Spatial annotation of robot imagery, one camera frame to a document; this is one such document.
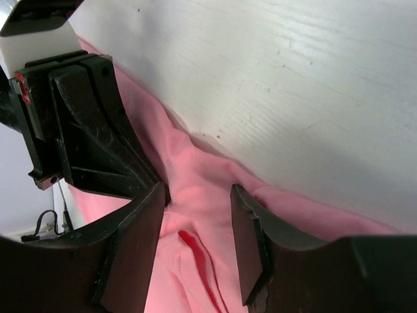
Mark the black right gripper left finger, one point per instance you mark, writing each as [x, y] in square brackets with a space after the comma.
[105, 266]

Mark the pink t-shirt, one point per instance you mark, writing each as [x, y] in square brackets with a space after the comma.
[195, 268]

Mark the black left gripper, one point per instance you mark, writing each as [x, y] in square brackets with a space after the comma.
[70, 113]

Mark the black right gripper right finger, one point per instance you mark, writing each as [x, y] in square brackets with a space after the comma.
[281, 265]

